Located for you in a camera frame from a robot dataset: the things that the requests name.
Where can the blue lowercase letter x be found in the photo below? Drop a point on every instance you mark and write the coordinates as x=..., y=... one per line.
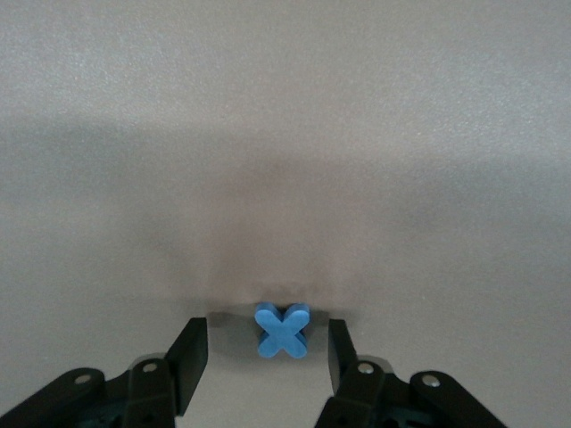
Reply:
x=282, y=332

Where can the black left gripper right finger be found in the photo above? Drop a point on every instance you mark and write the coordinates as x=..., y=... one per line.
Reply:
x=345, y=374

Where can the brown table mat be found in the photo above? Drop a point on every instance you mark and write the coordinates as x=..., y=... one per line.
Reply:
x=285, y=111

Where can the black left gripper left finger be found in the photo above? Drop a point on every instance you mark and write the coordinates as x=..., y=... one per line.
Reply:
x=192, y=365

